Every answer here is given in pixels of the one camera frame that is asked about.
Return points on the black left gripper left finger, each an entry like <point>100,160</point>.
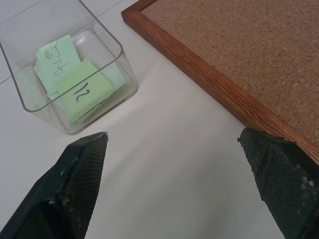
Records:
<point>74,189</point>

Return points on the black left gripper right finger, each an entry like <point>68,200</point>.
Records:
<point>286,179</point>

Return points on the green note with number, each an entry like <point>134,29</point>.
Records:
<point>83,93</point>

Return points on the wood-framed cork board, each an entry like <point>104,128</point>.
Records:
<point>249,59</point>

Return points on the green note with characters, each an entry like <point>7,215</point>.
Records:
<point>58,61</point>

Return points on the clear plastic bin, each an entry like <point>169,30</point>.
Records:
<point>62,67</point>

